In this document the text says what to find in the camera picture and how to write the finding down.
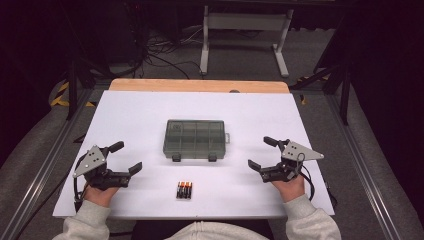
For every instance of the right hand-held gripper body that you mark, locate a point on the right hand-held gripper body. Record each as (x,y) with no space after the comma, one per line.
(293,151)

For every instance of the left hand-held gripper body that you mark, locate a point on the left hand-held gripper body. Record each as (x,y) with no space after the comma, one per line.
(95,163)

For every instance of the grey compartment storage box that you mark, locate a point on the grey compartment storage box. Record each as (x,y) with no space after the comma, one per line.
(195,138)

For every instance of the person's left hand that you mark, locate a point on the person's left hand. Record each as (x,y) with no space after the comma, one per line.
(100,197)

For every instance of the person's right hand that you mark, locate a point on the person's right hand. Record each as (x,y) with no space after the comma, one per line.
(291,189)

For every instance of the white table board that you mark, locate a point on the white table board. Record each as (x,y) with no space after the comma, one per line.
(140,113)

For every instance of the yellow black floor tape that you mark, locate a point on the yellow black floor tape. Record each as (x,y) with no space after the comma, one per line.
(303,99)
(58,100)

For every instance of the dark table grommet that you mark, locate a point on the dark table grommet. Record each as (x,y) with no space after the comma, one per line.
(234,91)

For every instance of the black tripod stand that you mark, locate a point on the black tripod stand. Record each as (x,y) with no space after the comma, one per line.
(345,100)
(71,90)

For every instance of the person's grey hoodie torso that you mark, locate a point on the person's grey hoodie torso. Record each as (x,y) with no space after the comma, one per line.
(213,232)

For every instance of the white metal stand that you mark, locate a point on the white metal stand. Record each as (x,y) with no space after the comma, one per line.
(246,20)

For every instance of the aluminium floor rail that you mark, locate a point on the aluminium floor rail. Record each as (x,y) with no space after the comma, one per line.
(363,166)
(43,166)

